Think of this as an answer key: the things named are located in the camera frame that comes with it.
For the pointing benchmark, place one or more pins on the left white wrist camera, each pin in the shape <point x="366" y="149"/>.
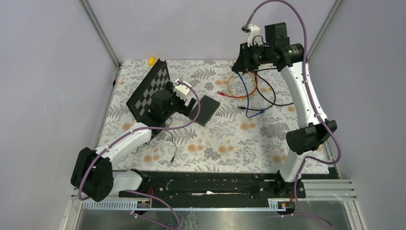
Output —
<point x="182" y="90"/>

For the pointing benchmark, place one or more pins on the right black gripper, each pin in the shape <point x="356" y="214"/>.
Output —
<point x="243" y="62"/>

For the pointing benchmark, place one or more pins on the black white checkerboard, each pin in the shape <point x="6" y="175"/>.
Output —
<point x="156" y="80"/>

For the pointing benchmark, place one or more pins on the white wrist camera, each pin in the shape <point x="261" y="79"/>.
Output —
<point x="182" y="90"/>
<point x="252" y="31"/>

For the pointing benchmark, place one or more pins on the black network switch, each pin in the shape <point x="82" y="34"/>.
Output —
<point x="208" y="107"/>

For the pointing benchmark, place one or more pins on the small yellow block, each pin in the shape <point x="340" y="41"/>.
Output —
<point x="151" y="61"/>

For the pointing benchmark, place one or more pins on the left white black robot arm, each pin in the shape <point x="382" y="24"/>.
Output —
<point x="93" y="172"/>

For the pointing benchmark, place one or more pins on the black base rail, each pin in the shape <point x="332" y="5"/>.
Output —
<point x="198" y="189"/>

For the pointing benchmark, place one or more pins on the floral patterned table mat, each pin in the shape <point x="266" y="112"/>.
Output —
<point x="245" y="134"/>

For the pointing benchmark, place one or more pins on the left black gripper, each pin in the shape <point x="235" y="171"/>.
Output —
<point x="183" y="109"/>

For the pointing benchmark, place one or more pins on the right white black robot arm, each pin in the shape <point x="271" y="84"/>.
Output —
<point x="314" y="127"/>

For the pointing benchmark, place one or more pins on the black power adapter with cord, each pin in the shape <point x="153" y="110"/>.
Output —
<point x="164" y="138"/>

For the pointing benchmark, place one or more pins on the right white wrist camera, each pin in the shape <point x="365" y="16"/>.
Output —
<point x="252" y="31"/>

